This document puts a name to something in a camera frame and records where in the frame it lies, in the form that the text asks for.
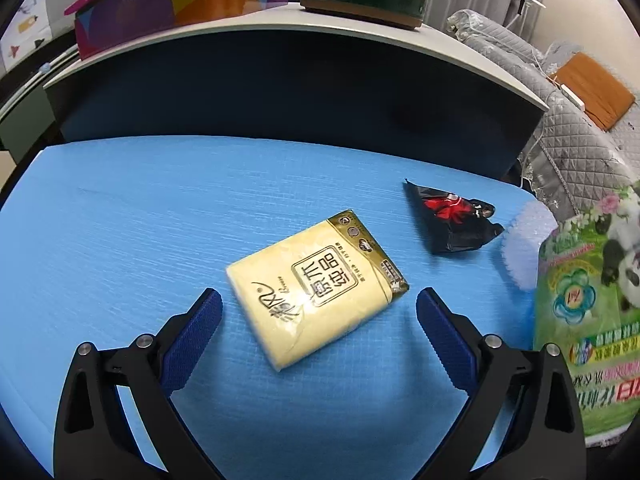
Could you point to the television cabinet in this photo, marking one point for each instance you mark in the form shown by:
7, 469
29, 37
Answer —
25, 115

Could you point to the yellow tissue packet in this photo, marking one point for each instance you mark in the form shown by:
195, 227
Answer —
310, 290

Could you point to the white rod with blue joint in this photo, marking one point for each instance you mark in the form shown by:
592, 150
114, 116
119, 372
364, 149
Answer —
47, 66

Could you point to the orange cushion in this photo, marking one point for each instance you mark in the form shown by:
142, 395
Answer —
595, 87

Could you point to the green panda print bag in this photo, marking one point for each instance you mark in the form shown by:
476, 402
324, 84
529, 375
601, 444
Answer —
585, 330

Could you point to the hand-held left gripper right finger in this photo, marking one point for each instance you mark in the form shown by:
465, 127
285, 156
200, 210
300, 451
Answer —
445, 340

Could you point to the white top coffee table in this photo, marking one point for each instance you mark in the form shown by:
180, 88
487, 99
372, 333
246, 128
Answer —
300, 90

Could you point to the blue bubble plastic bag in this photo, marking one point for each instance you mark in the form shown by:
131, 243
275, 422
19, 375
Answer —
527, 245

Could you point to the dark snack wrapper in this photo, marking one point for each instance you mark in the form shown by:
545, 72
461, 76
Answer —
450, 220

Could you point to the colourful gift box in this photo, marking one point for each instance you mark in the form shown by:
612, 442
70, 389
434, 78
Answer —
165, 5

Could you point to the blue table mat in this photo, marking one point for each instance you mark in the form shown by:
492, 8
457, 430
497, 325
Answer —
150, 220

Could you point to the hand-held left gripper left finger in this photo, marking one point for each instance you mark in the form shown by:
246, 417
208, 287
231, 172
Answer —
195, 340

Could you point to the grey quilted sofa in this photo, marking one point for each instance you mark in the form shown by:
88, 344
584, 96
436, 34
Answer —
575, 160

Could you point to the white phone stand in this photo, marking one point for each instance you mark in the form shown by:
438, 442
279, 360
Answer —
522, 0

